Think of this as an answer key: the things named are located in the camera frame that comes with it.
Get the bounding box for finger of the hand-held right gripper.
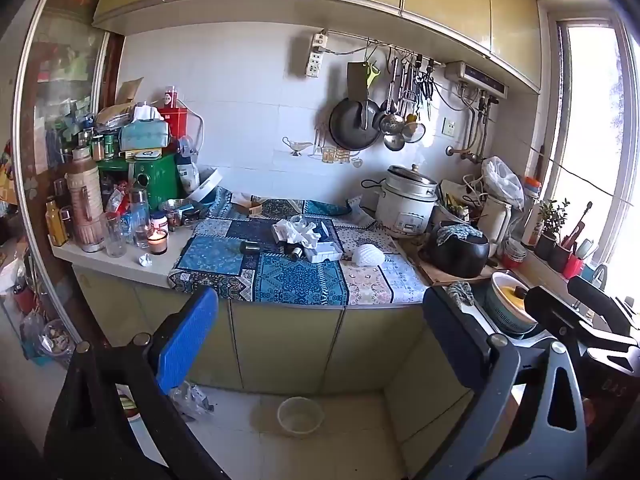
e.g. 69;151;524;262
523;285;639;361
567;275;640;336

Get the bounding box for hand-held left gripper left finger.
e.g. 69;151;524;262
44;286;231;480

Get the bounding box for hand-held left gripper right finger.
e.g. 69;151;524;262
422;285;589;480

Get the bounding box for white foam fruit net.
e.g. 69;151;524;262
352;243;386;267

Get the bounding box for round beige trash bin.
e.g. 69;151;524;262
277;396;326;436

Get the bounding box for white cardboard box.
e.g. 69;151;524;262
303;241;346;264

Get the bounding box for white tissue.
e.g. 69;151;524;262
274;214;322;250

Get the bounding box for red cup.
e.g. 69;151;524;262
562;252;585;281

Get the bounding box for grey dish cloth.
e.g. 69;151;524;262
446;281;476;307

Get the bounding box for black plant pot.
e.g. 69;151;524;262
549;245;572;274

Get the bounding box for salad spinner with yellow lid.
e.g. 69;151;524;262
483;271;544;336

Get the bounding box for clear plastic bag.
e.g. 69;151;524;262
169;382;216;424

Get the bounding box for stack of small bowls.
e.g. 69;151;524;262
502;237;527;270

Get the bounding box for black cooking pot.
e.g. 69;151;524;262
425;222;491;279

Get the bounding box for potted green plant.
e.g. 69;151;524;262
534;198;571;261

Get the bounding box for red rimmed bowl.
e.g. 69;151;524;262
116;385;144;422

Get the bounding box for lit candle jar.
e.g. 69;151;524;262
146;227;169;256

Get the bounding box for yellow base cabinet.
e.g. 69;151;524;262
72;265;483;463

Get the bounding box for blue white crochet cloth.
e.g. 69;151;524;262
436;223;484;247

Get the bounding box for bottle with orange cap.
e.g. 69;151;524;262
520;176;544;247

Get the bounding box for white kettle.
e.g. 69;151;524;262
476;194;514;257

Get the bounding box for blue patchwork patterned cloth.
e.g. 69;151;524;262
167;187;432;307

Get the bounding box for clear drinking glass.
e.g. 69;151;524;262
102;211;127;259

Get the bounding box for clear water bottle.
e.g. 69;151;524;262
128;187;151;249

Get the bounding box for shiny metal dish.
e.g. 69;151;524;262
160;198;206;214

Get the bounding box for white rice cooker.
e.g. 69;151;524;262
375;163;441;239

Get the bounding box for plastic bag of scraps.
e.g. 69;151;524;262
20;309;77;367

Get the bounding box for window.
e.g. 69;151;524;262
549;19;640;293

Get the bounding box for white plastic bag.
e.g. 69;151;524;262
480;156;525;211

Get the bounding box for green box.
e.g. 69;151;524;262
97;152;181;209

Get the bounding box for white printed bag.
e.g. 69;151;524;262
174;155;201;194

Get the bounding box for pink thermos flask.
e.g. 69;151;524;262
65;147;106;254

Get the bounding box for yellow bottle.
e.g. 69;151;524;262
44;196;69;247

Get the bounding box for teal tissue pouch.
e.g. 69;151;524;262
118;119;171;152

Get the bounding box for metal water pipes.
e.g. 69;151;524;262
446;94;495;164

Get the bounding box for mesh strainer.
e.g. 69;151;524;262
402;110;427;144

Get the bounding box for red tin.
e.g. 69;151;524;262
158;86;189;141

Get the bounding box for steel skimmer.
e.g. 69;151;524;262
380;57;406;136

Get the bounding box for black frying pan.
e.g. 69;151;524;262
328;97;384;152

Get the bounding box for white water heater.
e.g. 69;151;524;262
444;60;509;99

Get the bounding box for hanging kitchen scissors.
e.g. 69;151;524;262
419;57;437;112

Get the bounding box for glass display cabinet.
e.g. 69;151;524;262
14;0;125;361

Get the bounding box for steel cleaver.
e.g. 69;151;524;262
347;61;372;131

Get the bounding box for white power strip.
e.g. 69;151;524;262
305;32;329;79

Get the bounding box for red handled utensil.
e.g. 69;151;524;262
562;201;594;252

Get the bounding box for black wire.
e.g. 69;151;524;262
530;146;637;207

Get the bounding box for black power cord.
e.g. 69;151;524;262
361;178;387;211

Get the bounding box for tableware wall sticker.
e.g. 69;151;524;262
282;130;364;169

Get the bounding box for metal hanging rail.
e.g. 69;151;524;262
320;29;447;67

